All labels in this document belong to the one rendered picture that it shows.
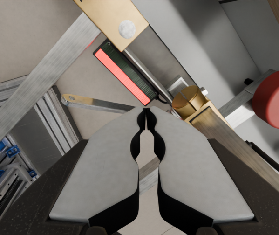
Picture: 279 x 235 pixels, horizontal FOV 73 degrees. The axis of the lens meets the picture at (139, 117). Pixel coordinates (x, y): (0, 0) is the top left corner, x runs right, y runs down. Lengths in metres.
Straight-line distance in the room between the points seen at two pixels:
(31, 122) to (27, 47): 0.40
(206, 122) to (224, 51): 0.32
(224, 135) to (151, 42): 0.26
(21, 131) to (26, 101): 0.87
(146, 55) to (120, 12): 0.19
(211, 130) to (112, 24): 0.18
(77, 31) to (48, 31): 0.91
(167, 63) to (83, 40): 0.22
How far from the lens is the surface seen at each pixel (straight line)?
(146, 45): 0.42
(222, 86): 0.60
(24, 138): 1.20
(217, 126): 0.26
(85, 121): 1.29
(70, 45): 0.28
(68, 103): 0.19
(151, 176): 0.36
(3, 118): 0.35
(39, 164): 1.28
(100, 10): 0.26
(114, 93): 1.19
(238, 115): 0.34
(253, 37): 0.53
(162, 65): 0.44
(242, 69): 0.61
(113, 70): 0.43
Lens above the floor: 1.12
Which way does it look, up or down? 63 degrees down
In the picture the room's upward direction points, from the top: 169 degrees clockwise
